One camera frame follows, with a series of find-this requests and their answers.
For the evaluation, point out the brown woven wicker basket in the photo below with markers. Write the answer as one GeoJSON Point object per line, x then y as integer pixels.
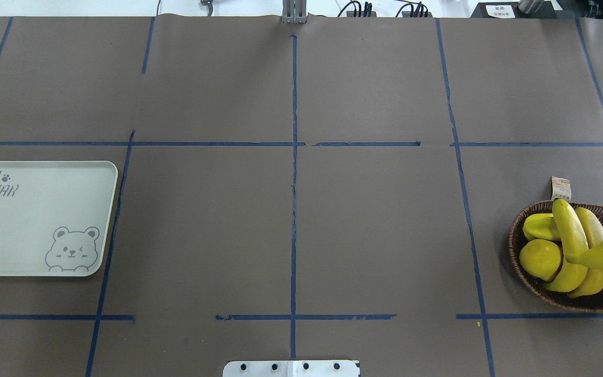
{"type": "Point", "coordinates": [516, 241]}

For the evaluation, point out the paper price tag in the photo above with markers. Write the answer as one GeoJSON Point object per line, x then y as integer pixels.
{"type": "Point", "coordinates": [561, 189]}

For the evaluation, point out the yellow starfruit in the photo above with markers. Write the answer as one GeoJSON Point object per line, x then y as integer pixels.
{"type": "Point", "coordinates": [541, 226]}

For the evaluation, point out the yellow lemon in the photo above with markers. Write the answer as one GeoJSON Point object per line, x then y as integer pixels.
{"type": "Point", "coordinates": [541, 258]}

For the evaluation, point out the white rectangular bear tray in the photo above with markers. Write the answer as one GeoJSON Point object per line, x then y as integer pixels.
{"type": "Point", "coordinates": [54, 216]}

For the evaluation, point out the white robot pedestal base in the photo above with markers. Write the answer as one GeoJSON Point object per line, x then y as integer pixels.
{"type": "Point", "coordinates": [293, 368]}

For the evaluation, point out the aluminium frame post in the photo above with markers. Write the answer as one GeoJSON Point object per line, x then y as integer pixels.
{"type": "Point", "coordinates": [294, 12]}

